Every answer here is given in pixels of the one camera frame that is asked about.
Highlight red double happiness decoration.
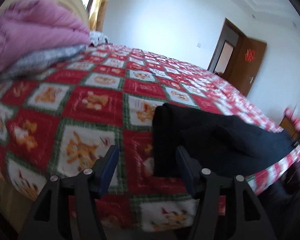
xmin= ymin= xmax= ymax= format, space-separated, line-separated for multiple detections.
xmin=244 ymin=48 xmax=255 ymax=62

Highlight white patterned pillow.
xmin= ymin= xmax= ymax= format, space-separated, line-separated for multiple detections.
xmin=90 ymin=30 xmax=109 ymax=47

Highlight black pants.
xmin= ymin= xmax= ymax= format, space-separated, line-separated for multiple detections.
xmin=152 ymin=103 xmax=294 ymax=178

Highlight grey patterned pillow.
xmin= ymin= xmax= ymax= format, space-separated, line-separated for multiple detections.
xmin=0 ymin=44 xmax=88 ymax=80

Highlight wooden dresser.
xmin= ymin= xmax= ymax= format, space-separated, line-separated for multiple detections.
xmin=280 ymin=116 xmax=299 ymax=140

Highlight red cartoon patchwork bedspread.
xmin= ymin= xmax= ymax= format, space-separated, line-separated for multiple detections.
xmin=0 ymin=43 xmax=300 ymax=233

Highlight right yellow curtain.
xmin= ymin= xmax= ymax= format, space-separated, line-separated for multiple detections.
xmin=89 ymin=0 xmax=109 ymax=31

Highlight folded pink quilt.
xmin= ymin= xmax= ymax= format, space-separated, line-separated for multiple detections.
xmin=0 ymin=0 xmax=90 ymax=73

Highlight brown door frame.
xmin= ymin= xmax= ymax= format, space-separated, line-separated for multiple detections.
xmin=207 ymin=18 xmax=245 ymax=76

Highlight red plaid rolled cloth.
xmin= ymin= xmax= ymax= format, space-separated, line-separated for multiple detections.
xmin=284 ymin=107 xmax=300 ymax=132

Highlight brown wooden door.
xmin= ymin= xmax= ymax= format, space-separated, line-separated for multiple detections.
xmin=223 ymin=37 xmax=267 ymax=96

